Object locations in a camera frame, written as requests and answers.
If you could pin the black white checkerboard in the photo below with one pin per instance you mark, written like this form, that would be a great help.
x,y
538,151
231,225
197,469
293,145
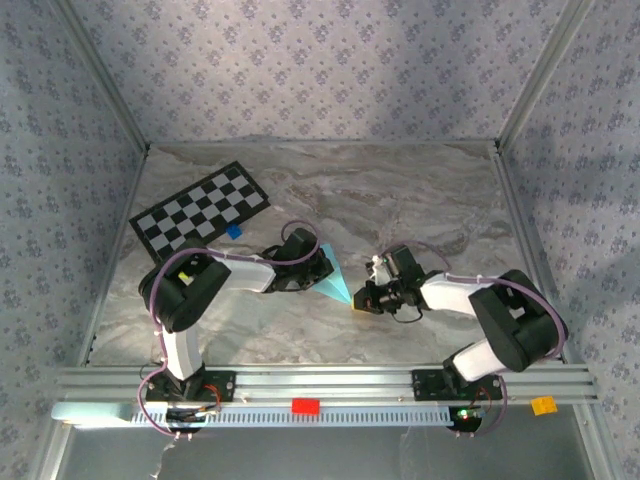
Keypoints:
x,y
200,210

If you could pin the aluminium side rail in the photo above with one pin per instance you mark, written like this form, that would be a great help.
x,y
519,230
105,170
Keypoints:
x,y
112,260
525,240

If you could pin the red toy brick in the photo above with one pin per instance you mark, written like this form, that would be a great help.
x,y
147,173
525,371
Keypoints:
x,y
305,406

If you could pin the grey metal panel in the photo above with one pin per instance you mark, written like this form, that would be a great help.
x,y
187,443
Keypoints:
x,y
320,455

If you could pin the small blue toy brick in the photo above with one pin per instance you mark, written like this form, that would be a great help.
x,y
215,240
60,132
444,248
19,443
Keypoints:
x,y
233,232

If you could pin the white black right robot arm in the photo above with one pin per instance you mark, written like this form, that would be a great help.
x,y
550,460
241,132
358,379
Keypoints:
x,y
445,300

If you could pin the aluminium rear rail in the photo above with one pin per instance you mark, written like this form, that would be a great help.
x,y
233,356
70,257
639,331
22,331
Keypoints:
x,y
320,144

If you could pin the yellow toy brick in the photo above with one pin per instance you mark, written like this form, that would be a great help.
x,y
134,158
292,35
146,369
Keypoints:
x,y
544,406

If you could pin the aluminium frame post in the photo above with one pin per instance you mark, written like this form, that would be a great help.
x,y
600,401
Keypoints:
x,y
545,70
100,75

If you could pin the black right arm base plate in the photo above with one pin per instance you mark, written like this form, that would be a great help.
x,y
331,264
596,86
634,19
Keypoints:
x,y
425,385

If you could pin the long aluminium mounting rail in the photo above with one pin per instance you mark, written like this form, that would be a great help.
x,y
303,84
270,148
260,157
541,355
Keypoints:
x,y
320,382

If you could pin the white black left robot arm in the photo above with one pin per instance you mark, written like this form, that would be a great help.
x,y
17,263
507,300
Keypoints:
x,y
247,272

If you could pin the light blue paper sheet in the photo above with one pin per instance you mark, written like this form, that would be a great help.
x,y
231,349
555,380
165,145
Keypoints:
x,y
335,287

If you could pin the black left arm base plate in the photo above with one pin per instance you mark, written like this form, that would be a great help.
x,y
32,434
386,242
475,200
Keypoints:
x,y
220,387

